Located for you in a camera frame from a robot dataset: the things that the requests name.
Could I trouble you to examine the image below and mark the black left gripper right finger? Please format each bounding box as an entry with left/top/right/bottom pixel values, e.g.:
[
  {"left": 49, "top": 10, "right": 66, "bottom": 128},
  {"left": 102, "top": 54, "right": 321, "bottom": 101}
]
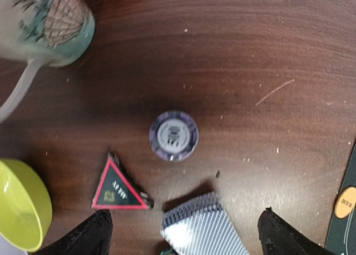
[{"left": 258, "top": 207, "right": 333, "bottom": 255}]

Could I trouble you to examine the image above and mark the lime green bowl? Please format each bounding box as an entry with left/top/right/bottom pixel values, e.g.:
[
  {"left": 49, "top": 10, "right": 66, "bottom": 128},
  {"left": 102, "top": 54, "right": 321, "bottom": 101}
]
[{"left": 1, "top": 158, "right": 53, "bottom": 252}]

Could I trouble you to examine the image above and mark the white floral ceramic mug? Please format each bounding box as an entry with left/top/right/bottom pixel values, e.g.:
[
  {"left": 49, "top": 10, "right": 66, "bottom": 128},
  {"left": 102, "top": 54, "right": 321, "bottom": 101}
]
[{"left": 1, "top": 0, "right": 95, "bottom": 121}]

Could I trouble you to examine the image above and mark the black red triangle marker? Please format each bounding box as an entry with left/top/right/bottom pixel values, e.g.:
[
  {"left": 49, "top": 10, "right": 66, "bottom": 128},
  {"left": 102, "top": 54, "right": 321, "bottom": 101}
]
[{"left": 91, "top": 152, "right": 154, "bottom": 210}]

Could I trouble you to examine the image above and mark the grey playing card deck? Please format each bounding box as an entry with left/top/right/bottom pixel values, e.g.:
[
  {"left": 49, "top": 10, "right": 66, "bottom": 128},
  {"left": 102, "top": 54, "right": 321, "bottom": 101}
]
[{"left": 161, "top": 192, "right": 249, "bottom": 255}]

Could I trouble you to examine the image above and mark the round black poker mat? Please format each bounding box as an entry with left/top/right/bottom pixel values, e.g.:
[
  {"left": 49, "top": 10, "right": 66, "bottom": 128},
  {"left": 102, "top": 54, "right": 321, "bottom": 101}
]
[{"left": 325, "top": 148, "right": 355, "bottom": 254}]

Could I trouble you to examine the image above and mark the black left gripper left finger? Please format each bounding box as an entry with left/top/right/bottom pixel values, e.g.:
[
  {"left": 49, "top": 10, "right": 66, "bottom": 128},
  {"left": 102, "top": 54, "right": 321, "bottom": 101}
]
[{"left": 36, "top": 209, "right": 113, "bottom": 255}]

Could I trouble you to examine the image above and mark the purple poker chip stack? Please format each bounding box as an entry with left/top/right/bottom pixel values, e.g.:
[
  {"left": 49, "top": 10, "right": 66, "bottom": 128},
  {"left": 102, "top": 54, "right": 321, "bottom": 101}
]
[{"left": 149, "top": 110, "right": 199, "bottom": 162}]

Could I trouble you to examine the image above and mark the orange big blind button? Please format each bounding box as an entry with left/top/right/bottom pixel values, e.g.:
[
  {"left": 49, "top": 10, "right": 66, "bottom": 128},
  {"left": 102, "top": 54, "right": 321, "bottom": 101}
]
[{"left": 334, "top": 186, "right": 356, "bottom": 219}]

